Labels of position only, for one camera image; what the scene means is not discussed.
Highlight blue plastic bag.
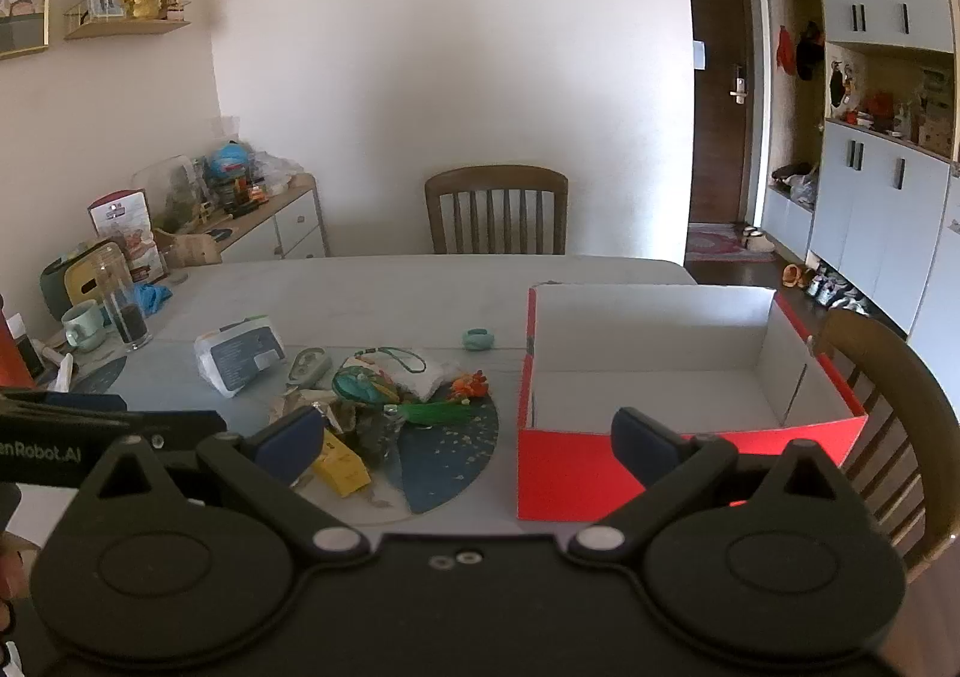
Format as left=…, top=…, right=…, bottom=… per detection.
left=206, top=141, right=254, bottom=181

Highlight cardboard box with red tape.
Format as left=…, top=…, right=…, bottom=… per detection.
left=516, top=283, right=869, bottom=522

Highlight grey bag in cabinet niche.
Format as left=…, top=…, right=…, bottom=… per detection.
left=772, top=163, right=820, bottom=207

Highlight wooden wall shelf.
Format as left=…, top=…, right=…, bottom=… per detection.
left=64, top=2, right=192, bottom=41

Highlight white sideboard with wooden top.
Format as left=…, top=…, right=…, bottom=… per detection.
left=191, top=172, right=329, bottom=263

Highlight red and white food box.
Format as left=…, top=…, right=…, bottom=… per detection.
left=88, top=189, right=170, bottom=281

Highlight glass jar with dark contents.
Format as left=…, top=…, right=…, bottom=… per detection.
left=96, top=243, right=153, bottom=352

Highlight yellow small box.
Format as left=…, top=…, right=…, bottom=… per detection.
left=311, top=426, right=372, bottom=500

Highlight grey-green oval device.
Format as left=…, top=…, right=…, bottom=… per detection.
left=287, top=345, right=333, bottom=389

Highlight clear bag of white beads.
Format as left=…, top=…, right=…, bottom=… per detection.
left=375, top=354, right=470, bottom=399

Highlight red carton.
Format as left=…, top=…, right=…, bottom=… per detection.
left=0, top=302, right=31, bottom=389

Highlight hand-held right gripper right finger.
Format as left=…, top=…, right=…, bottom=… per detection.
left=571, top=407, right=857, bottom=563

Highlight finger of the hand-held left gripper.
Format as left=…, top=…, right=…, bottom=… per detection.
left=0, top=388, right=227, bottom=451

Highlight wooden slat-back chair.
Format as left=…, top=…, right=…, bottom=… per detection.
left=814, top=308, right=960, bottom=573
left=424, top=165, right=569, bottom=257

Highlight white wet wipes packet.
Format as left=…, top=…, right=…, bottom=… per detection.
left=193, top=317, right=286, bottom=398

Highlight green and yellow toaster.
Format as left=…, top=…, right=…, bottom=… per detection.
left=39, top=238, right=125, bottom=322

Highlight dark wooden door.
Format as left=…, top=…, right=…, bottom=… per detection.
left=684, top=0, right=757, bottom=225

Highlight dark blue round placemat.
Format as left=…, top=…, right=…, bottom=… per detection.
left=396, top=388, right=500, bottom=514
left=71, top=354, right=128, bottom=395

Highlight round colourful fan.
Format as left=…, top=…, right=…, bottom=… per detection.
left=332, top=354, right=402, bottom=407

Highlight patterned door rug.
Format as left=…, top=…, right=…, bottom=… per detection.
left=686, top=225, right=778, bottom=263

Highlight white wall cabinet unit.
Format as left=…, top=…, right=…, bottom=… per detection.
left=757, top=0, right=960, bottom=348

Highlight pale green mug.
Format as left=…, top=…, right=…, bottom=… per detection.
left=61, top=300, right=107, bottom=353

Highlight row of light sneakers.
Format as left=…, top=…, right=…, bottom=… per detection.
left=808, top=264, right=871, bottom=315

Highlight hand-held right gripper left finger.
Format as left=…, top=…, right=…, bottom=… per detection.
left=75, top=407, right=370, bottom=563

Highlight crumpled dark green packets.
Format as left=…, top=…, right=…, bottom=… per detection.
left=330, top=401, right=407, bottom=472

